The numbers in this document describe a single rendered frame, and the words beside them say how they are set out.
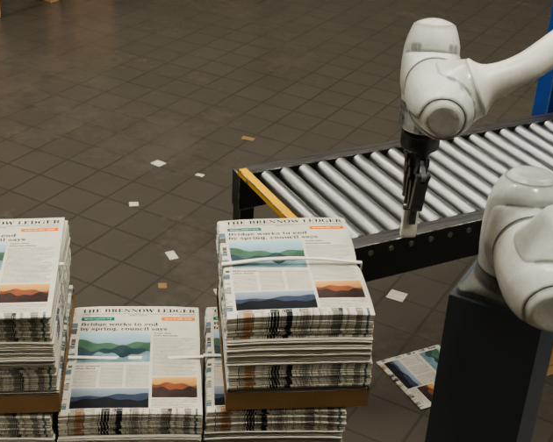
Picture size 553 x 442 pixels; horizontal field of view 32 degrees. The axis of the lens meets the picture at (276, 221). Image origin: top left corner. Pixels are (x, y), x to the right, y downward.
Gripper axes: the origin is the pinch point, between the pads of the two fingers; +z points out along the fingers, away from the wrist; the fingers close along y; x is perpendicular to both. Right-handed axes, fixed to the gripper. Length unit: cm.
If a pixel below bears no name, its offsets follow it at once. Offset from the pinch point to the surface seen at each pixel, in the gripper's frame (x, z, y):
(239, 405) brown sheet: -34, 31, 18
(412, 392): 32, 116, -86
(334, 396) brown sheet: -15.5, 29.9, 18.1
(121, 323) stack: -59, 33, -13
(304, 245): -19.9, 10.3, -7.8
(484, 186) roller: 45, 37, -86
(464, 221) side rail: 34, 37, -64
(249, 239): -31.3, 10.2, -10.0
